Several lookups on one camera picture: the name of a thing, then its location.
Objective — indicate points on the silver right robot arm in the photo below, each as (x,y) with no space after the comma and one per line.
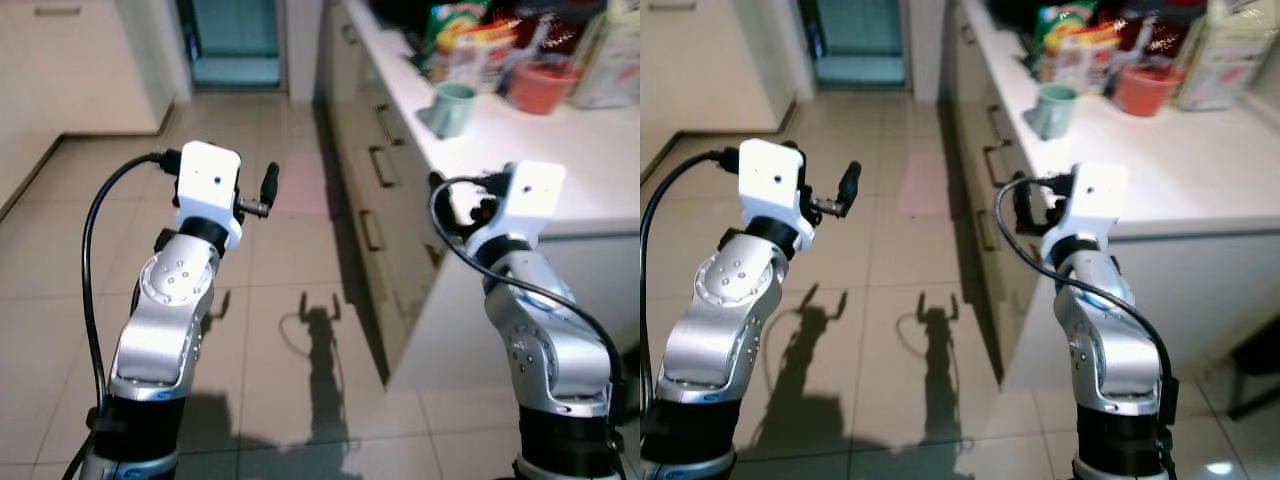
(548,345)
(1105,345)

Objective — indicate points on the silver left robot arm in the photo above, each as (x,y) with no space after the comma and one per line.
(722,335)
(160,335)

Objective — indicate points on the green ceramic mug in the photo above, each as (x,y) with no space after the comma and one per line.
(1055,110)
(453,108)

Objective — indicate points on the white kitchen counter cabinet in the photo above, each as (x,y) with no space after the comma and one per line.
(1200,170)
(590,160)

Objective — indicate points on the red plastic bowl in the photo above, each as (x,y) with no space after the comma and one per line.
(1146,90)
(541,88)

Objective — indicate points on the teal glass door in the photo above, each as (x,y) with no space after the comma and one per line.
(860,40)
(236,40)

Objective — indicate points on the red and yellow food box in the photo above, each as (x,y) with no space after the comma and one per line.
(480,58)
(1088,60)

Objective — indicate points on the green snack bag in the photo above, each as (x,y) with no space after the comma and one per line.
(1060,25)
(452,22)

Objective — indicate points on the dark red snack bag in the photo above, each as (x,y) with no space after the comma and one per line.
(552,28)
(1158,28)

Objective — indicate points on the white food package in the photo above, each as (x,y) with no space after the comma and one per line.
(1228,55)
(613,58)

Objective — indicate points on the dark chair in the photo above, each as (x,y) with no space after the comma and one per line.
(1258,365)

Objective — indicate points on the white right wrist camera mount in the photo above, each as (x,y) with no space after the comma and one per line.
(1090,200)
(533,195)

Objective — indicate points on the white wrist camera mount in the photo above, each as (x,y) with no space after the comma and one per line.
(772,185)
(533,195)
(210,185)
(1090,200)

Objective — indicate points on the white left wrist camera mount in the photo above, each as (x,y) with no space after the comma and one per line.
(210,185)
(772,185)

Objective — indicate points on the beige wall cabinet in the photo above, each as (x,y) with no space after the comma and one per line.
(700,60)
(70,70)

